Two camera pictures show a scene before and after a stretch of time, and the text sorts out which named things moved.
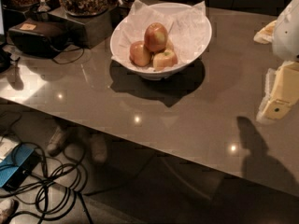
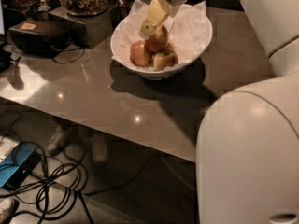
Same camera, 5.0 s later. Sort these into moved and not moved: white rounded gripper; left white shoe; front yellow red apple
Moved: white rounded gripper
Not moved: left white shoe; front yellow red apple
